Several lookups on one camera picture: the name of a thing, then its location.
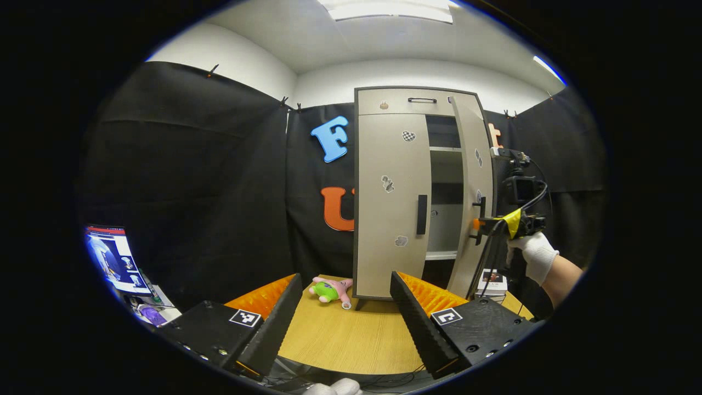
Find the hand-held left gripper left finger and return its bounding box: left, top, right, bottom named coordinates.
left=159, top=273, right=303, bottom=379

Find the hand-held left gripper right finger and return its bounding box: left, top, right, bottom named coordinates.
left=389, top=270, right=535, bottom=380

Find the beige shoe cabinet door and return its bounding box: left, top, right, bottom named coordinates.
left=356, top=114, right=433, bottom=300
left=447, top=93, right=494, bottom=300

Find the beige double-door shoe cabinet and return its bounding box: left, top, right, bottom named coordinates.
left=353, top=86, right=497, bottom=301

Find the white book with portrait cover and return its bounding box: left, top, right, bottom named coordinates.
left=477, top=268, right=508, bottom=297

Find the green and pink plush toy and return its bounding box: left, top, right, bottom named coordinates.
left=308, top=276, right=353, bottom=309

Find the purple packet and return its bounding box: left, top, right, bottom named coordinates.
left=137, top=304, right=168, bottom=328

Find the narrow ceiling light panel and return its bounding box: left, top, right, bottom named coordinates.
left=533, top=55, right=565, bottom=86

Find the black backdrop cloth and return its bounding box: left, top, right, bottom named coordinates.
left=77, top=60, right=607, bottom=324

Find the monitor screen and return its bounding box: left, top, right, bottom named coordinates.
left=85, top=224, right=152, bottom=297

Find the large ceiling light panel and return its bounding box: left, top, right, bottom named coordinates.
left=318, top=0, right=456, bottom=24

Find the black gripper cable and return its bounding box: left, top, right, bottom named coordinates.
left=466, top=184, right=549, bottom=300

